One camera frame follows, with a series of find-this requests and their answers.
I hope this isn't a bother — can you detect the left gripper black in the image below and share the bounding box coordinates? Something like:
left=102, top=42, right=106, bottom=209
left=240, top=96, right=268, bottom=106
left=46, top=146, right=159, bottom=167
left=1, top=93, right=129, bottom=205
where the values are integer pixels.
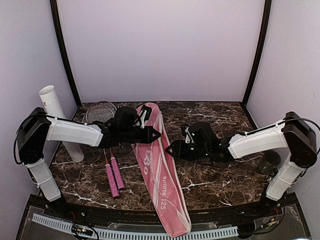
left=120, top=126, right=161, bottom=144

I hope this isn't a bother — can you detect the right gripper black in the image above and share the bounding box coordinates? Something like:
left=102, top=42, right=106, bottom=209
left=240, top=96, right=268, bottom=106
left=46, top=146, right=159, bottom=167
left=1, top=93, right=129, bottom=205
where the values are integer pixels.
left=166, top=138, right=210, bottom=161

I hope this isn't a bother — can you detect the pink racket bag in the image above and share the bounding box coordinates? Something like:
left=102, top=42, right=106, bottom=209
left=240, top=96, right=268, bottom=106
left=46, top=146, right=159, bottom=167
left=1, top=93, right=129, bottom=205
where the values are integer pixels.
left=133, top=102, right=192, bottom=238

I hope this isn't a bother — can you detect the white pink badminton racket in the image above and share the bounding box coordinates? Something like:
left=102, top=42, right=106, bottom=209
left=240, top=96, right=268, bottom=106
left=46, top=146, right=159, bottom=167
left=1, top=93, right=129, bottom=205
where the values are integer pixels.
left=84, top=101, right=125, bottom=190

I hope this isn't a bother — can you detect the red badminton racket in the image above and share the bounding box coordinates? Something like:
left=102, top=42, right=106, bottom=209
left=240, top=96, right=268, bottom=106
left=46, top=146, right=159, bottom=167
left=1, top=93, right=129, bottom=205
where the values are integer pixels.
left=86, top=100, right=120, bottom=200

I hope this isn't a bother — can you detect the white shuttlecock tube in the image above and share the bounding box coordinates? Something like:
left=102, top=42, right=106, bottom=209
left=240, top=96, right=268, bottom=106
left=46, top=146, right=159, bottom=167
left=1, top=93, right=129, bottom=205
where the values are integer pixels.
left=38, top=85, right=85, bottom=163

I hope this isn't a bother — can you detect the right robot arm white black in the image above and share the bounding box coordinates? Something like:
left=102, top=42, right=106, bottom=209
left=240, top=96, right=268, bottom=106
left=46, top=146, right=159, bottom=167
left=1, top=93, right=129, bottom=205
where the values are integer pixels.
left=165, top=111, right=320, bottom=217

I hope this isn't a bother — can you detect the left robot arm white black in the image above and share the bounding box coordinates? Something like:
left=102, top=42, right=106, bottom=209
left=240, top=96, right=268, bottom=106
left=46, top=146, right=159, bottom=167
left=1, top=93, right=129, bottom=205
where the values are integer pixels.
left=13, top=106, right=161, bottom=218

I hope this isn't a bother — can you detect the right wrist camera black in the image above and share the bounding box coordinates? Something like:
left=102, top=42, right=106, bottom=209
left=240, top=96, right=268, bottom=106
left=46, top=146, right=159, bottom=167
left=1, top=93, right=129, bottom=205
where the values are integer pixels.
left=180, top=123, right=194, bottom=144

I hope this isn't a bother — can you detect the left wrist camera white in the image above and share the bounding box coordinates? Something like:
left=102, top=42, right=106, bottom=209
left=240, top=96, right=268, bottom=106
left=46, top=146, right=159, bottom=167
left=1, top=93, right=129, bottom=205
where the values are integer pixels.
left=135, top=104, right=153, bottom=129

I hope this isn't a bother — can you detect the grey slotted cable duct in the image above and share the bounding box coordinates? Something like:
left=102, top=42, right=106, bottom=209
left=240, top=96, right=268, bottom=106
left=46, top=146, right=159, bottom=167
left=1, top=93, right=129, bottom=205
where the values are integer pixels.
left=31, top=213, right=239, bottom=240

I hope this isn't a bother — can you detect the black front rail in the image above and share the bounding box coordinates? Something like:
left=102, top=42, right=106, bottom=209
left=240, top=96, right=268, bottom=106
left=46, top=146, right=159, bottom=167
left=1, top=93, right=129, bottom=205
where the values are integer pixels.
left=42, top=199, right=285, bottom=226

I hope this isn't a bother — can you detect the black right corner post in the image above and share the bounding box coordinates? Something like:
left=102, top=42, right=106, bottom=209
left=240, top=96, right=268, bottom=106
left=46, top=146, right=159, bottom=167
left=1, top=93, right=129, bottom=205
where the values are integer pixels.
left=241, top=0, right=272, bottom=108

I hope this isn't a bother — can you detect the black corner post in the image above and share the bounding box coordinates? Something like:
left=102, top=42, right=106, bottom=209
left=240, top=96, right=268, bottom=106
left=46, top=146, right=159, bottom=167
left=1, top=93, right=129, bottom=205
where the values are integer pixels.
left=241, top=0, right=272, bottom=108
left=49, top=0, right=82, bottom=108

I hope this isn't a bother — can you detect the black left corner post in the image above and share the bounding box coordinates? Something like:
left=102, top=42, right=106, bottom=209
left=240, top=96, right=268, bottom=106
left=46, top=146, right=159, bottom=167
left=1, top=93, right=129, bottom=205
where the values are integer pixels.
left=49, top=0, right=82, bottom=108

